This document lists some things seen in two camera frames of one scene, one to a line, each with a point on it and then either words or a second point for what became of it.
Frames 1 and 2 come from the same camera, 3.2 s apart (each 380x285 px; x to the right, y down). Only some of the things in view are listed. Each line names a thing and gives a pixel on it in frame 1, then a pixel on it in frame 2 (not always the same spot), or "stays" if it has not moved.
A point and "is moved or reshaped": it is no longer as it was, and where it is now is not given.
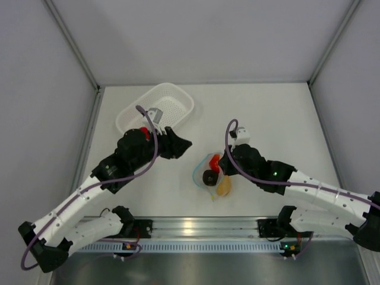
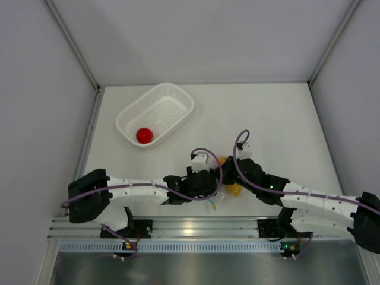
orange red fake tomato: (214, 162) is moved or reshaped
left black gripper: (174, 146) → (211, 190)
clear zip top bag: (208, 174) is moved or reshaped
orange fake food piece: (224, 187) is moved or reshaped
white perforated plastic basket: (173, 101) stays
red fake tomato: (145, 130) stays
